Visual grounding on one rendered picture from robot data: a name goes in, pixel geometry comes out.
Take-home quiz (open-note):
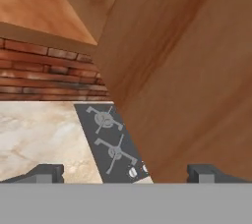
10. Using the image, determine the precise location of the dark grey hob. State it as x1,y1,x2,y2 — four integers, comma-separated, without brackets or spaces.
74,103,151,184

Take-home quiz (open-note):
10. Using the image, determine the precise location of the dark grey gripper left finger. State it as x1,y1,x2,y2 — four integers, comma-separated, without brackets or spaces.
0,163,65,184

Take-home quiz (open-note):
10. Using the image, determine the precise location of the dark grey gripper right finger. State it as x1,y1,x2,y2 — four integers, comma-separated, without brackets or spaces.
186,164,251,184

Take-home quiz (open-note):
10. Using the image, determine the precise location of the wooden cabinet door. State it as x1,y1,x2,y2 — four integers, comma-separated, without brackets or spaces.
92,0,252,184

